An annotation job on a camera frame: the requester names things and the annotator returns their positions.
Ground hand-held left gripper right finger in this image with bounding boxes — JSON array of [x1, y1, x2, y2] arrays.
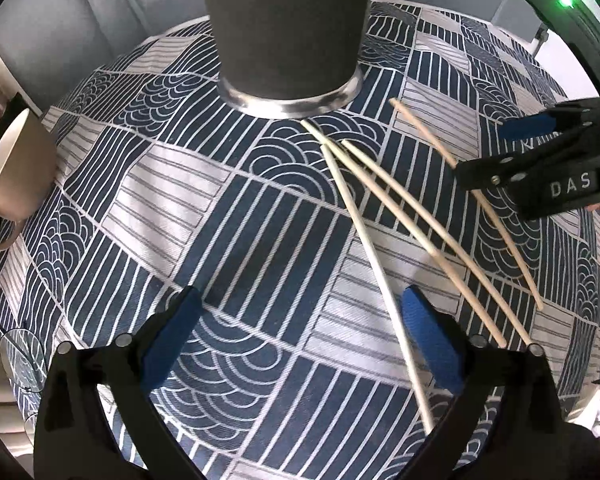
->
[[402, 284, 569, 480]]

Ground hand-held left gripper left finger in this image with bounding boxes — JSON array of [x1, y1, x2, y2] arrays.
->
[[32, 285, 204, 480]]

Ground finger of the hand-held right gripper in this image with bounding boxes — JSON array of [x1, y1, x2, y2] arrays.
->
[[453, 132, 600, 193], [497, 99, 600, 143]]

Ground thin bamboo chopstick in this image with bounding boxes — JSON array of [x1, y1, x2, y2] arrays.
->
[[321, 143, 436, 435], [389, 98, 545, 311], [341, 140, 538, 348], [300, 118, 508, 349]]

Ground black cylindrical utensil holder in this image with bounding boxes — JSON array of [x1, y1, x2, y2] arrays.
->
[[197, 0, 376, 119]]

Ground blue patterned tablecloth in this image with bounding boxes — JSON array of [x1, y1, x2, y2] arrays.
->
[[0, 0, 600, 480]]

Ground clear eyeglasses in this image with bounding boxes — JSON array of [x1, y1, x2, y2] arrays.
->
[[0, 327, 49, 394]]

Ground beige ceramic mug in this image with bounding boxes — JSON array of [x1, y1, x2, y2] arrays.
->
[[0, 107, 59, 254]]

